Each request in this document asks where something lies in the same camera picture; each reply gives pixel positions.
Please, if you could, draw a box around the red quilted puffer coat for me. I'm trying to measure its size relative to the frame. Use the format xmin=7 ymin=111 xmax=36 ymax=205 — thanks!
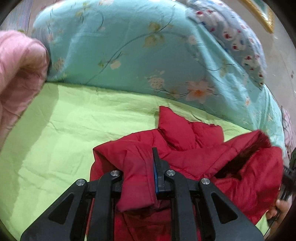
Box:
xmin=90 ymin=106 xmax=283 ymax=240

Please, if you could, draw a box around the person's right hand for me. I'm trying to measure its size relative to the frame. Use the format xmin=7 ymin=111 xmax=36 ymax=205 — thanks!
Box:
xmin=266 ymin=199 xmax=292 ymax=222

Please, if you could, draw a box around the plaid pink pillow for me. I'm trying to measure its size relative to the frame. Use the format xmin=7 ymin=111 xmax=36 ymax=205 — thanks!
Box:
xmin=280 ymin=106 xmax=295 ymax=166

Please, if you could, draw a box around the teal floral duvet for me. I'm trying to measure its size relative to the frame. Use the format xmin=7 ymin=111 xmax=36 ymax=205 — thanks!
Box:
xmin=32 ymin=1 xmax=285 ymax=148

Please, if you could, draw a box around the light green bed sheet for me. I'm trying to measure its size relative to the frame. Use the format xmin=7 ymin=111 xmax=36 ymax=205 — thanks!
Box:
xmin=1 ymin=83 xmax=246 ymax=240

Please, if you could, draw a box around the white cartoon print pillow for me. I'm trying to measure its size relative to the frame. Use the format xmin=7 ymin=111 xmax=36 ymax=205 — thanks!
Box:
xmin=186 ymin=1 xmax=267 ymax=89

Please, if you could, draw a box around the pink folded quilt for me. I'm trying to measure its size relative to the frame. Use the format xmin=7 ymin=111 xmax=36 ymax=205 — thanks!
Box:
xmin=1 ymin=30 xmax=50 ymax=146

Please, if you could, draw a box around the black cable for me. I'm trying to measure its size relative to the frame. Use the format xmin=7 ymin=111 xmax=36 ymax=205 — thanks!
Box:
xmin=265 ymin=208 xmax=282 ymax=235

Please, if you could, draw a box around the gold framed wall picture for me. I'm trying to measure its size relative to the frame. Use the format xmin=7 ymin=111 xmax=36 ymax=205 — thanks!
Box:
xmin=241 ymin=0 xmax=275 ymax=34

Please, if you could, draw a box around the pastel wall calendar poster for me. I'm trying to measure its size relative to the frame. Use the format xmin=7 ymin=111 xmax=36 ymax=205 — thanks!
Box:
xmin=1 ymin=0 xmax=34 ymax=33

